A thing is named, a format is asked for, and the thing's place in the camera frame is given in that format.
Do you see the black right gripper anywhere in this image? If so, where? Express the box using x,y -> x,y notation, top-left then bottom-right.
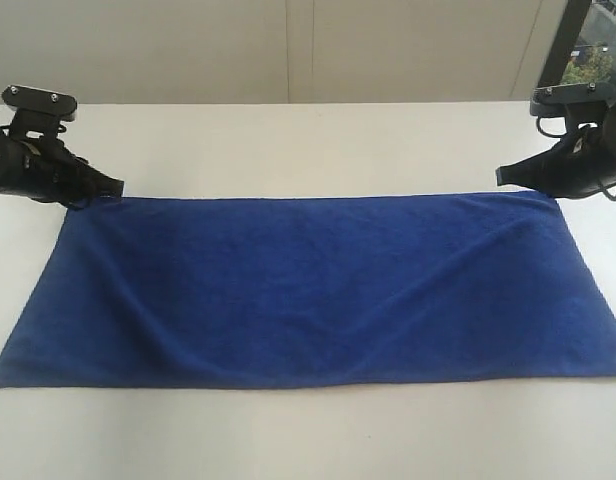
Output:
495,103 -> 616,200

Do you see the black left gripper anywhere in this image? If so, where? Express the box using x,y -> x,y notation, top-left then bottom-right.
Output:
0,126 -> 125,205

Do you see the blue towel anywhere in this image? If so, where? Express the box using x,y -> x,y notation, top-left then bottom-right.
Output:
0,191 -> 616,389

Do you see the green tree outside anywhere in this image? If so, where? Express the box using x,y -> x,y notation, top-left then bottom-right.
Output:
560,43 -> 613,85

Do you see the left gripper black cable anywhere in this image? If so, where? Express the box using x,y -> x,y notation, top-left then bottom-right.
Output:
62,192 -> 102,211

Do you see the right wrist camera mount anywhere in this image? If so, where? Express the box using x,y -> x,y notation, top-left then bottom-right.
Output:
530,82 -> 616,132

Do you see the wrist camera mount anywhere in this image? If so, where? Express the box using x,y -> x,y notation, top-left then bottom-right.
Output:
530,82 -> 616,132
1,85 -> 78,140

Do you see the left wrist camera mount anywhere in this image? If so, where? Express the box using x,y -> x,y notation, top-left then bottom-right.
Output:
1,85 -> 78,140

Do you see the black window frame post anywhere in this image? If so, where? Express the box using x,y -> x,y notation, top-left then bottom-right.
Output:
531,0 -> 592,96

